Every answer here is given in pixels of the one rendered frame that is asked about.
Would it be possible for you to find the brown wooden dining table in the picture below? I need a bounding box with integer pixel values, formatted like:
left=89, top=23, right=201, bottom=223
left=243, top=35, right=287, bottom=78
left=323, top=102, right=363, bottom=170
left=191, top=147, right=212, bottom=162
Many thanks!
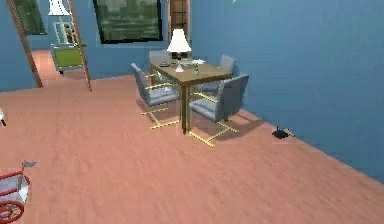
left=148, top=59, right=234, bottom=136

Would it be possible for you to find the white shade table lamp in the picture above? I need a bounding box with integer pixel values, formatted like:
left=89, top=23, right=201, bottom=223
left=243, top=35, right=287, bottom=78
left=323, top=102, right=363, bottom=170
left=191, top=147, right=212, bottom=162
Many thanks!
left=166, top=28, right=193, bottom=63

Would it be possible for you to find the small black object on floor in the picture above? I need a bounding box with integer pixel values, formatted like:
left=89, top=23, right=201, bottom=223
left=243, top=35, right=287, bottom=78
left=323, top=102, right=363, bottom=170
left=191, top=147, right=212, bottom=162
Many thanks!
left=271, top=125, right=296, bottom=140

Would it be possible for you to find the brown wooden door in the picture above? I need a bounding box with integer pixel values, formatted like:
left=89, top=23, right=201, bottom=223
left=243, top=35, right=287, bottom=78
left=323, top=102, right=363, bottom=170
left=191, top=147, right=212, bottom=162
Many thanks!
left=168, top=0, right=192, bottom=44

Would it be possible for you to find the black framed dark picture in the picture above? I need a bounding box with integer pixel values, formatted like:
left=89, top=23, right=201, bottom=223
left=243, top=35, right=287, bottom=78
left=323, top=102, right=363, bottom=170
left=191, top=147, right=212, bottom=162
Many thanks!
left=92, top=0, right=164, bottom=45

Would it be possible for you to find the green cabinet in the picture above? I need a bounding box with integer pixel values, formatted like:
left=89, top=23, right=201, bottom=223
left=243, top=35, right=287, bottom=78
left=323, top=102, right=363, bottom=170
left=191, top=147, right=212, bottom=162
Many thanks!
left=50, top=43, right=84, bottom=75

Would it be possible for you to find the white framed shelf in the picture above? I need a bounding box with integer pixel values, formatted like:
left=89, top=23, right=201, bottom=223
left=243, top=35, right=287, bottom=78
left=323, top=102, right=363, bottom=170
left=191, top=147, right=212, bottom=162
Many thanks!
left=52, top=17, right=76, bottom=46

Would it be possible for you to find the white floor lamp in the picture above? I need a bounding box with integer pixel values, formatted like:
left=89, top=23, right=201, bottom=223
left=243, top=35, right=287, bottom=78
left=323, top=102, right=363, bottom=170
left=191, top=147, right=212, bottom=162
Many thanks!
left=47, top=0, right=72, bottom=17

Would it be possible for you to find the dark green framed picture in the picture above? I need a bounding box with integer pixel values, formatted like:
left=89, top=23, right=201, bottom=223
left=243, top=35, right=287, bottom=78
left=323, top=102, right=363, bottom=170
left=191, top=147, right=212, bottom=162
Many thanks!
left=12, top=0, right=47, bottom=36

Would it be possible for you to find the red and white cart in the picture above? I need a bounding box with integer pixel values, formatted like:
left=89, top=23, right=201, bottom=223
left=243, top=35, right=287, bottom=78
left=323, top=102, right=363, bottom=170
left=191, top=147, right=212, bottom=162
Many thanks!
left=0, top=160, right=38, bottom=224

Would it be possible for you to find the grey chair with yellow frame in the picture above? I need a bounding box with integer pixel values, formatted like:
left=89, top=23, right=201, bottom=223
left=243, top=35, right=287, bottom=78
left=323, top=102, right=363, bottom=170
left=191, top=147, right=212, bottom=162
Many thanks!
left=195, top=54, right=237, bottom=94
left=145, top=49, right=173, bottom=85
left=129, top=62, right=181, bottom=130
left=187, top=73, right=250, bottom=148

